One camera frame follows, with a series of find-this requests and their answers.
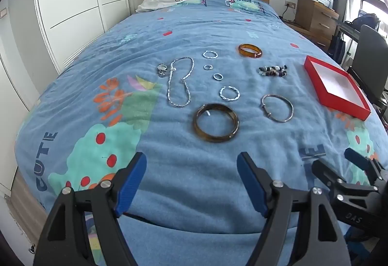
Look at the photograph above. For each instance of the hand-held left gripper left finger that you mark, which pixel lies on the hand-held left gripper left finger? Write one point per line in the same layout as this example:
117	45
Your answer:
133	184

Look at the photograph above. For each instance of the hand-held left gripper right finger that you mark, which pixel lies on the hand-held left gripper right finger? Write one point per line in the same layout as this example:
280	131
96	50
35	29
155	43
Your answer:
251	184

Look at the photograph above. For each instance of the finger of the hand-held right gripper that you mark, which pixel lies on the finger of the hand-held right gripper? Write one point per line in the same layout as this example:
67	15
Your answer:
326	172
356	158

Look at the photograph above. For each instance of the dark brown bangle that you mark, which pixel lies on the dark brown bangle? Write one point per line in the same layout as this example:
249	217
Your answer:
215	138

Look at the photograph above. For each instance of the thin silver bangle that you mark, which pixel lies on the thin silver bangle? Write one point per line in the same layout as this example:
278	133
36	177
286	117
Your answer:
292	108

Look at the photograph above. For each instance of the red shallow box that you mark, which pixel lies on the red shallow box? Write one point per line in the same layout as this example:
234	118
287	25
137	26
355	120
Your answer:
336	84

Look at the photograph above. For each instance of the large twisted silver hoop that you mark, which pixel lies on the large twisted silver hoop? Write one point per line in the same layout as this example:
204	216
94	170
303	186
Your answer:
221	95

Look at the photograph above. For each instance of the dark chair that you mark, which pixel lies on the dark chair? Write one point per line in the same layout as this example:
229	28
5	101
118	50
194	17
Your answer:
371	47

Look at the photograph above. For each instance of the dark blue bag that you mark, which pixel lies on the dark blue bag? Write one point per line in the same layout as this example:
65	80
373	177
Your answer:
337	47

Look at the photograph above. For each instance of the glass desk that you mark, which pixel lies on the glass desk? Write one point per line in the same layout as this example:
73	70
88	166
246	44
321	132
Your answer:
348	30

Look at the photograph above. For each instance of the small twisted silver hoop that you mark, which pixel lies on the small twisted silver hoop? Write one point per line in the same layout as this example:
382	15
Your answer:
210	57

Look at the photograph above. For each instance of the low wooden cabinet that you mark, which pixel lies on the low wooden cabinet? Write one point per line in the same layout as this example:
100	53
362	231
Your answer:
306	34

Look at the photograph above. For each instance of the amber bangle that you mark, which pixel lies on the amber bangle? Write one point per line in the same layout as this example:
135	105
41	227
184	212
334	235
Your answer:
241	49

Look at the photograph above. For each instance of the black bag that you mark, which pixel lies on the black bag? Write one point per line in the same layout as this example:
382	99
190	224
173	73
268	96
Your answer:
366	21

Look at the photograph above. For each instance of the wooden chest of drawers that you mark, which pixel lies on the wooden chest of drawers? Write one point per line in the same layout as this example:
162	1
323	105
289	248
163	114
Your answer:
315	17

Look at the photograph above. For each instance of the blue printed blanket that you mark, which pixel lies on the blue printed blanket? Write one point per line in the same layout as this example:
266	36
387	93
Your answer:
182	26

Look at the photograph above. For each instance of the white garment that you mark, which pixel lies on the white garment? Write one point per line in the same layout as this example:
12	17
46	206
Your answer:
157	3

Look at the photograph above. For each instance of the wall socket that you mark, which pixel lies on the wall socket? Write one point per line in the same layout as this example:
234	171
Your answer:
290	5

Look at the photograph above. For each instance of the wall switch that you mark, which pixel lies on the wall switch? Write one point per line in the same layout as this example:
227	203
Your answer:
3	13

